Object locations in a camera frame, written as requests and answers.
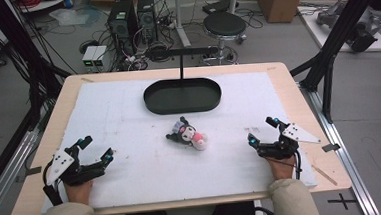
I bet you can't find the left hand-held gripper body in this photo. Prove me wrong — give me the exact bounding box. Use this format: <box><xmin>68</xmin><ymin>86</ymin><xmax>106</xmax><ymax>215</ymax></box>
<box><xmin>44</xmin><ymin>144</ymin><xmax>108</xmax><ymax>188</ymax></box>

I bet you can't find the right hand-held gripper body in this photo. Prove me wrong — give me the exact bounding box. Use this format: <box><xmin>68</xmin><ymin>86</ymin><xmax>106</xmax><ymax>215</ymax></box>
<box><xmin>255</xmin><ymin>121</ymin><xmax>323</xmax><ymax>163</ymax></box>

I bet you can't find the person's right hand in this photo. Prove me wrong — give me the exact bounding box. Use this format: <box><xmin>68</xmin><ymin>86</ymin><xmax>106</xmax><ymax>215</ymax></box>
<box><xmin>266</xmin><ymin>153</ymin><xmax>299</xmax><ymax>182</ymax></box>

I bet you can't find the person's left hand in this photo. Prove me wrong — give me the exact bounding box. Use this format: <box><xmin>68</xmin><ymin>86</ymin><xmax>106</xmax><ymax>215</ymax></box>
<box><xmin>63</xmin><ymin>179</ymin><xmax>95</xmax><ymax>207</ymax></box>

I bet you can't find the white table cloth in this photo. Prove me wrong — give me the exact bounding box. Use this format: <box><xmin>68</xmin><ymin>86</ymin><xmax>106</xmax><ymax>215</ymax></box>
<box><xmin>32</xmin><ymin>67</ymin><xmax>319</xmax><ymax>215</ymax></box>

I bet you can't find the black tape piece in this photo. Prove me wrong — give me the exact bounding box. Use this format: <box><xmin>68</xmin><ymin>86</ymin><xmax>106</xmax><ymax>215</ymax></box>
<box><xmin>24</xmin><ymin>166</ymin><xmax>43</xmax><ymax>177</ymax></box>
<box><xmin>321</xmin><ymin>142</ymin><xmax>342</xmax><ymax>154</ymax></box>

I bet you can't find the thin wooden stick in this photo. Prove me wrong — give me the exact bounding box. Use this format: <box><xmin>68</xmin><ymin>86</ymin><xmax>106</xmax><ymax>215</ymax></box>
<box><xmin>310</xmin><ymin>162</ymin><xmax>339</xmax><ymax>188</ymax></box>

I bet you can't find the black and pink plush toy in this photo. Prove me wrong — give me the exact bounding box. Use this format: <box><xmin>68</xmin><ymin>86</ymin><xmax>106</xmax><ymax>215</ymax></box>
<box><xmin>164</xmin><ymin>114</ymin><xmax>210</xmax><ymax>154</ymax></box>

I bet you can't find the black oval tray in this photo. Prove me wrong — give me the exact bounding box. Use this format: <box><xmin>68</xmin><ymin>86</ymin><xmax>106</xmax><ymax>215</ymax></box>
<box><xmin>142</xmin><ymin>76</ymin><xmax>224</xmax><ymax>117</ymax></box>

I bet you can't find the white power supply box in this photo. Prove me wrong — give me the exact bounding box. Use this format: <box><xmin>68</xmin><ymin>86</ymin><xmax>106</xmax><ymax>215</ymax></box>
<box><xmin>81</xmin><ymin>44</ymin><xmax>100</xmax><ymax>69</ymax></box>
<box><xmin>91</xmin><ymin>44</ymin><xmax>110</xmax><ymax>68</ymax></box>

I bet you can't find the black round stool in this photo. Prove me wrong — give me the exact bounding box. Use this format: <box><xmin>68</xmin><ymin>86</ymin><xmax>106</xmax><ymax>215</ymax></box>
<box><xmin>201</xmin><ymin>9</ymin><xmax>250</xmax><ymax>67</ymax></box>

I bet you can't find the black T-shaped stand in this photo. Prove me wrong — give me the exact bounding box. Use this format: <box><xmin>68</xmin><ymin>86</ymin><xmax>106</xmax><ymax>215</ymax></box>
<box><xmin>144</xmin><ymin>45</ymin><xmax>222</xmax><ymax>83</ymax></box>

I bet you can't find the brown cardboard box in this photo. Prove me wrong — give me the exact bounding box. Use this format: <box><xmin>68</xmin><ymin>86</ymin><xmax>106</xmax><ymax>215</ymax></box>
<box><xmin>257</xmin><ymin>0</ymin><xmax>310</xmax><ymax>25</ymax></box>

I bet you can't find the large black computer tower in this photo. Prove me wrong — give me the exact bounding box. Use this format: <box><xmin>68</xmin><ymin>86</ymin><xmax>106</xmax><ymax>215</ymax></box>
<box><xmin>105</xmin><ymin>0</ymin><xmax>141</xmax><ymax>57</ymax></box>

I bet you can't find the grey machine on platform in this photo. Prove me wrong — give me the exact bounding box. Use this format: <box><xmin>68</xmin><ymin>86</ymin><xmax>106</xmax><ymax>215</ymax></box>
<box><xmin>314</xmin><ymin>0</ymin><xmax>381</xmax><ymax>56</ymax></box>

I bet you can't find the white platform board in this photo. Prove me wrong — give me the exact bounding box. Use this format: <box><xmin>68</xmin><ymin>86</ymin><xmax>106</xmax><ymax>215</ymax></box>
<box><xmin>296</xmin><ymin>0</ymin><xmax>381</xmax><ymax>58</ymax></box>

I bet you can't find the white desk leg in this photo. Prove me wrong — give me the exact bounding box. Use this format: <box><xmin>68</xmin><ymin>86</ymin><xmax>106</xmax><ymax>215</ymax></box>
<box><xmin>173</xmin><ymin>0</ymin><xmax>192</xmax><ymax>49</ymax></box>

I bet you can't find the small black computer tower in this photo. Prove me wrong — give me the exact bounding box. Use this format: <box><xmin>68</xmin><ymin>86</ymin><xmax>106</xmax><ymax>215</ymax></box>
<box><xmin>135</xmin><ymin>0</ymin><xmax>160</xmax><ymax>46</ymax></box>

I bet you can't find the right hand-held gripper cable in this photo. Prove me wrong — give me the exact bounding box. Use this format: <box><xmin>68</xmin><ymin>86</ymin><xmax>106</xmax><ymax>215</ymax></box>
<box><xmin>291</xmin><ymin>148</ymin><xmax>304</xmax><ymax>181</ymax></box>

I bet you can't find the hand-held gripper cable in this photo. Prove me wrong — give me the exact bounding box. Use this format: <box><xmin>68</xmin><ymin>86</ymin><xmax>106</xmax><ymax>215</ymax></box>
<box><xmin>41</xmin><ymin>161</ymin><xmax>64</xmax><ymax>208</ymax></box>
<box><xmin>291</xmin><ymin>148</ymin><xmax>304</xmax><ymax>181</ymax></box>

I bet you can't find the left hand-held gripper cable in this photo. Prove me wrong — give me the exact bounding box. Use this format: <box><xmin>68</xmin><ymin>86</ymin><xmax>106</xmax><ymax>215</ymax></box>
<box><xmin>41</xmin><ymin>161</ymin><xmax>64</xmax><ymax>208</ymax></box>

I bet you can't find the aluminium rail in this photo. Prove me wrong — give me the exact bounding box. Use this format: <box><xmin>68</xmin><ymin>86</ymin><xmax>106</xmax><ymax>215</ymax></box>
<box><xmin>0</xmin><ymin>129</ymin><xmax>47</xmax><ymax>215</ymax></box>
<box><xmin>297</xmin><ymin>76</ymin><xmax>381</xmax><ymax>215</ymax></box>

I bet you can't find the black metal frame strut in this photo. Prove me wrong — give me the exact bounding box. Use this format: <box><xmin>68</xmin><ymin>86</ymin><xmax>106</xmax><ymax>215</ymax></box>
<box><xmin>0</xmin><ymin>0</ymin><xmax>80</xmax><ymax>200</ymax></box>
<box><xmin>284</xmin><ymin>0</ymin><xmax>381</xmax><ymax>127</ymax></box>

